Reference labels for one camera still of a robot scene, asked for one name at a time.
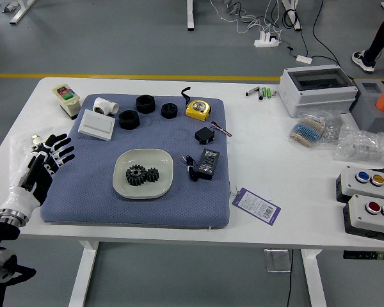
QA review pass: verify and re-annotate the white labelled adapter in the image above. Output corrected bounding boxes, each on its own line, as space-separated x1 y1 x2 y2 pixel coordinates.
31 134 47 151

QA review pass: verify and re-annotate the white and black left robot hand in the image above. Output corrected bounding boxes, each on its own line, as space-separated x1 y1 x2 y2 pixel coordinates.
0 133 76 216

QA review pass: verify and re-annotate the big black gear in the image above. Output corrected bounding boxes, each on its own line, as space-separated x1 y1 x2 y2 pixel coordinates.
125 164 148 187

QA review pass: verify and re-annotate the white pipe tee fitting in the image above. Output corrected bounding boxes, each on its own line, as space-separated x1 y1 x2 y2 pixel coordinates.
93 97 120 116

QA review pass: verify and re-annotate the blue-grey quilted mat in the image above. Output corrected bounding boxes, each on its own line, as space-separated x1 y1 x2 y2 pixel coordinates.
40 93 230 230

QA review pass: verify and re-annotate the bag of screws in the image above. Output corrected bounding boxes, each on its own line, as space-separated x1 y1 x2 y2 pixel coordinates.
319 110 345 150

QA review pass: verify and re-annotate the red-green button box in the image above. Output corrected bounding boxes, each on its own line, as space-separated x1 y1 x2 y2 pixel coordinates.
342 194 384 243

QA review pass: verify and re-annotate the long black power cable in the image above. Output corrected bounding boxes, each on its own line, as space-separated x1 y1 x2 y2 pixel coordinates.
312 0 351 79

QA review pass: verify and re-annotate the person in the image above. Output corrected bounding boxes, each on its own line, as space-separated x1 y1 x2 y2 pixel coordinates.
351 0 384 74

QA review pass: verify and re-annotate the white background table leg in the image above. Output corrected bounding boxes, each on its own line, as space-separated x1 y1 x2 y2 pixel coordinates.
9 0 36 26
281 0 303 31
186 0 195 32

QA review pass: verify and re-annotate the black module with red wires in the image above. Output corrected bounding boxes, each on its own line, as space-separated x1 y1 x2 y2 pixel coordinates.
195 121 234 145

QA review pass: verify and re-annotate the blue-yellow-red button box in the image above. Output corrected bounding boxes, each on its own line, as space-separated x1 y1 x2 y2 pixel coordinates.
335 165 384 205

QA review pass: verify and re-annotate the grey enclosure with clear lid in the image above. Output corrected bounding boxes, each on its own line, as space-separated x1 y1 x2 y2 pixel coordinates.
278 65 359 119

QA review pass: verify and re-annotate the yellow tape measure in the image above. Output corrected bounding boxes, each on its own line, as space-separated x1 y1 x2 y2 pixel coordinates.
180 86 212 122

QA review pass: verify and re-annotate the white power strip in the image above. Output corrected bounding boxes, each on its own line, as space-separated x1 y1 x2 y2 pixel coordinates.
253 30 281 49

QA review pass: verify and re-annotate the purple product tag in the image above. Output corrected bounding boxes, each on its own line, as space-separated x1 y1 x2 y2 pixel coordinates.
232 187 282 227

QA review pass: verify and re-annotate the small black hex nut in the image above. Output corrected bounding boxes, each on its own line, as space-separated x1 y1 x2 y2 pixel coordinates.
161 102 179 120

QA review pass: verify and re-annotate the big black hex nut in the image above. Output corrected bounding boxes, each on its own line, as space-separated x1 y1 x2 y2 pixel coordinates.
118 109 140 130
136 94 156 114

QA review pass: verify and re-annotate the silver floor plate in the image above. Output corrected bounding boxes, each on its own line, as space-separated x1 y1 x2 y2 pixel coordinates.
264 249 292 273

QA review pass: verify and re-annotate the bubble wrap bag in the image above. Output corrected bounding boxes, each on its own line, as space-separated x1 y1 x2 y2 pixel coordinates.
333 123 384 166

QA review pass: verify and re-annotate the white wall switch plate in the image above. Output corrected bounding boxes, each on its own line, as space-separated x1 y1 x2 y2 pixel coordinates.
77 109 116 142

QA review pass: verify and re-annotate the bag of resistors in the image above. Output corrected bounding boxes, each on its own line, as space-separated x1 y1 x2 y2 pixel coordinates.
287 111 329 150

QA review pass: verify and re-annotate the black floor cable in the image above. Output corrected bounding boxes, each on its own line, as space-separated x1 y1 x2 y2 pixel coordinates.
285 249 294 307

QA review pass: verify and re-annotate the grey block holder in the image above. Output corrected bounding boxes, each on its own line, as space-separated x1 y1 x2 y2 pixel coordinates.
349 78 384 137

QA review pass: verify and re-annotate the white square plate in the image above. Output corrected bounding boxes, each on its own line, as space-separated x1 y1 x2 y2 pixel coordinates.
111 147 174 200

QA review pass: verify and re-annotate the white cable bundle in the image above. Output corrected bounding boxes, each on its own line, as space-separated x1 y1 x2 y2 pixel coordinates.
209 0 284 36

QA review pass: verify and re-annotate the small black gear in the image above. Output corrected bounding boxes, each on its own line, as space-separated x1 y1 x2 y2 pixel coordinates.
145 166 161 182

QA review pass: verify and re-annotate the beige red-green push-button switch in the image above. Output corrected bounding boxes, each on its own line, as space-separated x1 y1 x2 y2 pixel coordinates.
52 83 81 120

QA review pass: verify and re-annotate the black plug cord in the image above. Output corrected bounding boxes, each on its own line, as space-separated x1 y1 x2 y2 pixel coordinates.
181 155 199 182

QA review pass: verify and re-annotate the black table control panel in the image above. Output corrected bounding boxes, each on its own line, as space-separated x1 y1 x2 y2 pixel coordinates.
343 250 384 260

